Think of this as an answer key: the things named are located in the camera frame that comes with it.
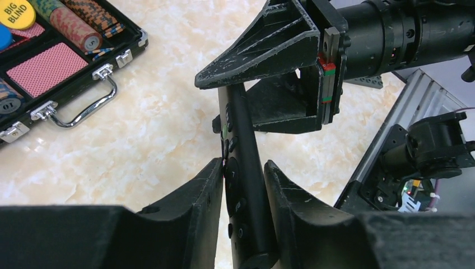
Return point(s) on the green red chip stack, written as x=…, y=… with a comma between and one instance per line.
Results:
x=68, y=24

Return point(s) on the orange blue chip stack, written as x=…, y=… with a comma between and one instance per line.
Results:
x=11, y=100

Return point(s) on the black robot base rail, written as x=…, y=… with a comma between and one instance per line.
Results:
x=424, y=140

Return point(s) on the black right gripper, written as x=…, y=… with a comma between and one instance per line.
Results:
x=285, y=36

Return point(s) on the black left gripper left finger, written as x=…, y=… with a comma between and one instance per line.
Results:
x=178, y=231

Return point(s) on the black poker chip case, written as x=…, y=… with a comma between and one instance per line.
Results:
x=114, y=53

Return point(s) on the black remote control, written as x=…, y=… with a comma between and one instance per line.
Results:
x=250, y=228

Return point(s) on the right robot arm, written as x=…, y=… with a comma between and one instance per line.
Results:
x=402, y=37

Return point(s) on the orange black chip stack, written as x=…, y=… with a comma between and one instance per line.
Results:
x=95, y=16

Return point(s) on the blue dealer button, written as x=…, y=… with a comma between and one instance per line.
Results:
x=6, y=37

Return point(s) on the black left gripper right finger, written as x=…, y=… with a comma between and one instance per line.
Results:
x=313, y=234

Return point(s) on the yellow big blind button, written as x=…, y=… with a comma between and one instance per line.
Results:
x=17, y=14

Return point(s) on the red playing card deck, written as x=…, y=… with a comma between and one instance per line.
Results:
x=46, y=70

